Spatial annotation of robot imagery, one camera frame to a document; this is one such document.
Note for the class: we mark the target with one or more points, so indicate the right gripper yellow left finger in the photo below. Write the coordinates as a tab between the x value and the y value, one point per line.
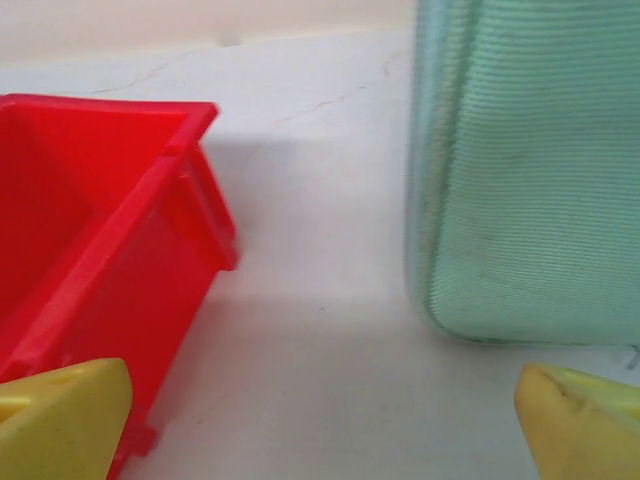
55	430

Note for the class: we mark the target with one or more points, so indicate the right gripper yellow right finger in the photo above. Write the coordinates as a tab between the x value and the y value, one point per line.
590	435

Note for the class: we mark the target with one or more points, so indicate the red plastic bin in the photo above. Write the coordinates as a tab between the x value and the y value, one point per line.
125	275

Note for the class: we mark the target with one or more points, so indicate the translucent teal ribbed container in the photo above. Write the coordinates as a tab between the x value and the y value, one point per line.
530	175

